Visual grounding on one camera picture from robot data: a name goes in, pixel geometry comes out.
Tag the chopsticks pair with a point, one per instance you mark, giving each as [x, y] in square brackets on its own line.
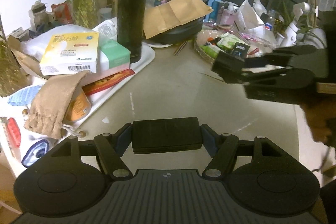
[180, 47]

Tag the white green packet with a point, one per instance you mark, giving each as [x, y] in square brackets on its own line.
[228, 40]

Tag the black thermos bottle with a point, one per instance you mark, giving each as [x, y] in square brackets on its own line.
[131, 16]

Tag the pink pump bottle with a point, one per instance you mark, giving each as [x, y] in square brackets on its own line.
[228, 15]

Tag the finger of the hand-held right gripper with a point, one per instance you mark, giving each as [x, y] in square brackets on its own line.
[270, 60]
[257, 78]

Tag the clear plastic packet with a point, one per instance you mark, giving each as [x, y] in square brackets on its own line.
[105, 29]

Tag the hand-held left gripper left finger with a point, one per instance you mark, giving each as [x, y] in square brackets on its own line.
[123, 138]

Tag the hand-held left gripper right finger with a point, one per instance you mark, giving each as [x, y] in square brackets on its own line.
[210, 140]

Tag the white crumpled plastic bag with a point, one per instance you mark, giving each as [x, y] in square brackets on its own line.
[249, 16]

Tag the yellow white box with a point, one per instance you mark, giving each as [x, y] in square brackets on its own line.
[71, 53]

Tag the green wipes packet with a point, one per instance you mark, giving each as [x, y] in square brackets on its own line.
[210, 51]

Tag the glass vase with dried flowers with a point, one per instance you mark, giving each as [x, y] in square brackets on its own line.
[11, 61]

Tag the potted plant white pot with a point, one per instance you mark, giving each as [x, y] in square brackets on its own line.
[286, 14]

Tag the round clear plate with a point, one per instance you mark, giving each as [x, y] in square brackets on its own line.
[203, 37]

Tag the blue label soda bottle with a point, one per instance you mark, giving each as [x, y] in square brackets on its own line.
[271, 22]

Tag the white tray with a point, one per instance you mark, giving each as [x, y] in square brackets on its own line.
[144, 56]

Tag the white gimbal tripod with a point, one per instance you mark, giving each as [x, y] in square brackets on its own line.
[291, 29]

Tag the green tissue pack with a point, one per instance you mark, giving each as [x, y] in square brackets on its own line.
[115, 53]

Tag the black zip case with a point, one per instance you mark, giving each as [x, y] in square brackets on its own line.
[181, 32]

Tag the orange packet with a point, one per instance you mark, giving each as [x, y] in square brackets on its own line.
[78, 106]

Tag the blue white shell packet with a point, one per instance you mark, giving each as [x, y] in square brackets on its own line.
[36, 153]

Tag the black packet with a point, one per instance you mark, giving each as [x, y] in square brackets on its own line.
[240, 49]

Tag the blue carton box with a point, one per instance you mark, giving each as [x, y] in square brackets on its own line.
[216, 7]

